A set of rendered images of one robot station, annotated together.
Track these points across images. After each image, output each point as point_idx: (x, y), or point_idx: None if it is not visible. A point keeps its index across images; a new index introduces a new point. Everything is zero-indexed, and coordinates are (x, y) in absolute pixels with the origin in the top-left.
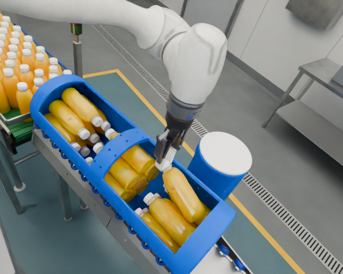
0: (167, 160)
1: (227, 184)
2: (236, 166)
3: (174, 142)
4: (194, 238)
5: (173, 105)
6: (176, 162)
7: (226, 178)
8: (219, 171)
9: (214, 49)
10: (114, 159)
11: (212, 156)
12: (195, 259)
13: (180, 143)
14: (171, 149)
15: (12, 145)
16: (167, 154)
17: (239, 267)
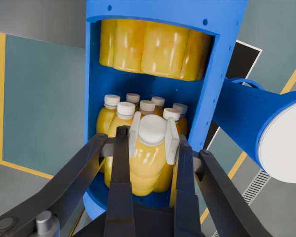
0: (159, 135)
1: (248, 155)
2: (284, 167)
3: (175, 171)
4: (93, 206)
5: None
6: (194, 128)
7: (253, 157)
8: (258, 150)
9: None
10: (102, 13)
11: (284, 130)
12: (85, 206)
13: (194, 174)
14: (169, 149)
15: None
16: (168, 131)
17: None
